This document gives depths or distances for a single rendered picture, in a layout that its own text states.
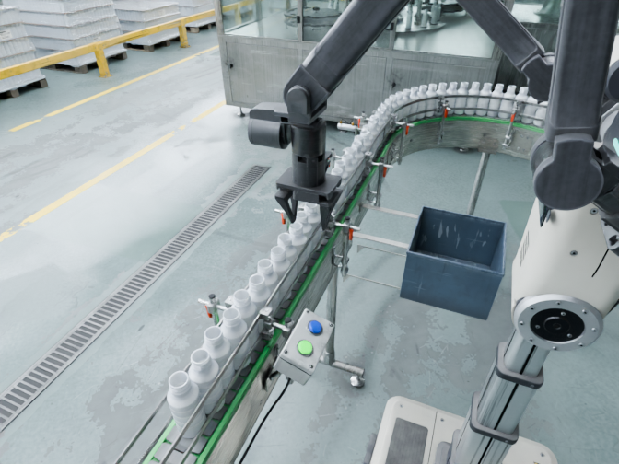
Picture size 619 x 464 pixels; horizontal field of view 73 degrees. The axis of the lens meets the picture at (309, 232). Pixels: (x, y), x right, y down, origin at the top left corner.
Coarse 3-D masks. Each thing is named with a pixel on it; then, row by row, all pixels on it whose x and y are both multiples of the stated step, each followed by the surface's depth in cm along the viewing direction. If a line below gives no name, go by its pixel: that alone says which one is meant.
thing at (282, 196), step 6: (276, 192) 75; (282, 192) 75; (288, 192) 75; (276, 198) 74; (282, 198) 74; (288, 198) 76; (282, 204) 75; (288, 204) 76; (294, 204) 79; (288, 210) 76; (294, 210) 79; (288, 216) 78; (294, 216) 80; (294, 222) 80
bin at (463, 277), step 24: (408, 216) 163; (432, 216) 166; (456, 216) 162; (384, 240) 151; (432, 240) 173; (456, 240) 168; (480, 240) 164; (504, 240) 147; (408, 264) 146; (432, 264) 142; (456, 264) 138; (480, 264) 170; (504, 264) 137; (408, 288) 152; (432, 288) 148; (456, 288) 144; (480, 288) 140; (456, 312) 150; (480, 312) 146
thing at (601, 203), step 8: (608, 192) 53; (616, 192) 53; (600, 200) 55; (608, 200) 54; (616, 200) 54; (600, 208) 58; (608, 208) 55; (616, 208) 54; (608, 216) 56; (616, 216) 55; (608, 224) 57; (616, 224) 56; (608, 232) 59; (616, 232) 58; (608, 240) 58; (616, 240) 58; (608, 248) 57; (616, 248) 56
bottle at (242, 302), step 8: (240, 296) 98; (248, 296) 95; (240, 304) 95; (248, 304) 96; (240, 312) 96; (248, 312) 97; (256, 312) 100; (248, 320) 97; (248, 328) 99; (256, 328) 101; (256, 336) 102
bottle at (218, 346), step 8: (208, 328) 88; (216, 328) 88; (208, 336) 89; (216, 336) 90; (208, 344) 87; (216, 344) 87; (224, 344) 89; (216, 352) 88; (224, 352) 88; (216, 360) 88; (224, 360) 89; (232, 368) 93; (224, 376) 91; (232, 376) 94; (224, 384) 93
